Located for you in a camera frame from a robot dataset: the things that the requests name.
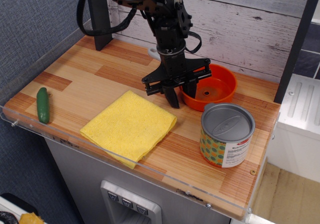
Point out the white appliance at right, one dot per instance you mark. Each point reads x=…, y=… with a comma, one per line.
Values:
x=295, y=142

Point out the dark vertical post left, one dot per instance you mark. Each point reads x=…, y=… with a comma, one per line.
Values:
x=99, y=14

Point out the orange plastic bowl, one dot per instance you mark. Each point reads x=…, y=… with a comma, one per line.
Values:
x=219, y=88

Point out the yellow object bottom left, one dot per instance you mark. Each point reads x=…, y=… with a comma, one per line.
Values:
x=30, y=218

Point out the can with grey lid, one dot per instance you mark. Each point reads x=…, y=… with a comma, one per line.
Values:
x=226, y=133

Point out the clear acrylic edge guard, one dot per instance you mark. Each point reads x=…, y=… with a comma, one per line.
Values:
x=173, y=175

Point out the dark vertical post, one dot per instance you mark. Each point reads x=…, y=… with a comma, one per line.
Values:
x=302, y=30
x=99, y=14

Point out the white plastic handle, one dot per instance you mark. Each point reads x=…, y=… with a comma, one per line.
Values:
x=153, y=53

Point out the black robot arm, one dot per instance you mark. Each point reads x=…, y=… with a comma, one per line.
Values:
x=170, y=24

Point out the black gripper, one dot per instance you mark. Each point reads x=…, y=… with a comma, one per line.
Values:
x=175, y=70

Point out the yellow cloth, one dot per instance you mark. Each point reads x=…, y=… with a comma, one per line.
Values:
x=129, y=128

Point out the grey dispenser panel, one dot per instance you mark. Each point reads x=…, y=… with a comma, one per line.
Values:
x=128, y=204

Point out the dark vertical post right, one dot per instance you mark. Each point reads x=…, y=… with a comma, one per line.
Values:
x=302, y=30

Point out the green toy pepper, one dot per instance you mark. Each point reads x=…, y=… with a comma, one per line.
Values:
x=43, y=105

